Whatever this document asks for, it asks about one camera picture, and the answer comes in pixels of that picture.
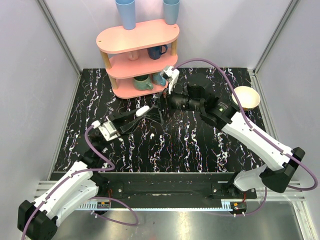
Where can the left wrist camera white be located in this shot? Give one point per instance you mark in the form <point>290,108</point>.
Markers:
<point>107,129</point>

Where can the pink three-tier shelf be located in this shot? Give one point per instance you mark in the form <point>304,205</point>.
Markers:
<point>114,43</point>

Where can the pink mug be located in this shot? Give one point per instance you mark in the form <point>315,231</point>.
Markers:
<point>133,55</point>

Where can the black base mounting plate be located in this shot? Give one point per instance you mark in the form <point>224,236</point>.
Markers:
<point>164,191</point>

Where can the light blue butterfly mug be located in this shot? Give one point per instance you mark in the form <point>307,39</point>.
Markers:
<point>157,79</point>

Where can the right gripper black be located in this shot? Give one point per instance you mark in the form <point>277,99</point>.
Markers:
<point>166,99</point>

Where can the left light blue cup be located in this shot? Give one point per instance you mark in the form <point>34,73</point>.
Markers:
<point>127,12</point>

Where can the white earbud charging case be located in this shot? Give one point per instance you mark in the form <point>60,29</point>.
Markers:
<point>142,111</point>

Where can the right light blue cup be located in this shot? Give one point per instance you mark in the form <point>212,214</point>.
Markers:
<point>171,11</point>

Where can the light blue cup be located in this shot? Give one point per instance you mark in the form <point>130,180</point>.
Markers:
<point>171,11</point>
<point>127,12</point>

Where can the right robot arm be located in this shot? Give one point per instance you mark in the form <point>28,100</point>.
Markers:
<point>280,161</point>

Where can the green ceramic mug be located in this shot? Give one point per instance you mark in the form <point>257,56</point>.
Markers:
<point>143,82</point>

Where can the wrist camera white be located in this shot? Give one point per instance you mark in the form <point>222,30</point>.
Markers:
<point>170,74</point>
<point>107,129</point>

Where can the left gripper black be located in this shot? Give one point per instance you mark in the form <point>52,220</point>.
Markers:
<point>120,124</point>

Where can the dark blue mug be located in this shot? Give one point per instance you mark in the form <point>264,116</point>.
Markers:
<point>157,51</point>

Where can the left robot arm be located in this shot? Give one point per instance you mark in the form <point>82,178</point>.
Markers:
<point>40,219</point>

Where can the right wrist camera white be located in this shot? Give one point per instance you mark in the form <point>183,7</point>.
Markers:
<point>170,74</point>

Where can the cream bowl green outside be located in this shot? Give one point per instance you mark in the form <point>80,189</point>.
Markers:
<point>248,97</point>

